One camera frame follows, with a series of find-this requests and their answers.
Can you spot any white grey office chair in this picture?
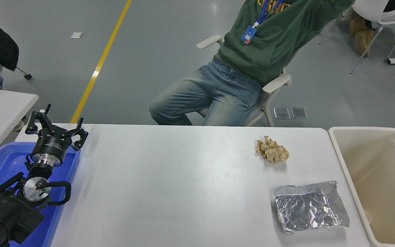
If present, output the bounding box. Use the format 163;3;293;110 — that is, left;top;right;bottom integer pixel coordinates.
196;34;292;127

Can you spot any blue plastic tray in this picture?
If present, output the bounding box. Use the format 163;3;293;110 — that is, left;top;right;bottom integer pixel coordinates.
0;142;81;247

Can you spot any tan paper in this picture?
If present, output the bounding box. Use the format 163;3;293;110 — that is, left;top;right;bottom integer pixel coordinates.
255;136;290;164

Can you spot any white side table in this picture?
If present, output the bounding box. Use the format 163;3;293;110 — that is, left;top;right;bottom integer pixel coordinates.
0;86;39;163

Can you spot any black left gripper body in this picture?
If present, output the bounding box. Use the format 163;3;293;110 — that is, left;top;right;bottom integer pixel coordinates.
31;132;70;159

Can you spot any chair with black caster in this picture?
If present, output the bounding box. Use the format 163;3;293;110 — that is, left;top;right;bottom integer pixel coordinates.
0;63;32;80

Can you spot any large pale plastic bin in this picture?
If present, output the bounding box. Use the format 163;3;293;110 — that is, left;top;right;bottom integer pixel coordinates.
327;126;395;247

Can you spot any seated person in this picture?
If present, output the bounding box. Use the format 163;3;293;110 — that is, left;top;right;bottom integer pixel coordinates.
148;0;356;126

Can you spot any person with tan boots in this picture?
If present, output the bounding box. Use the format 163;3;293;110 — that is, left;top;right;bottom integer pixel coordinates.
343;0;395;57

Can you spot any blue lanyard badge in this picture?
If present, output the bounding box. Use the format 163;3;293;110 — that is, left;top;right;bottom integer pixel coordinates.
241;0;284;45

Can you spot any white shell chair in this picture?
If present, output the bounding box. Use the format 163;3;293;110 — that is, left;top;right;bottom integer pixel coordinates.
318;0;395;74

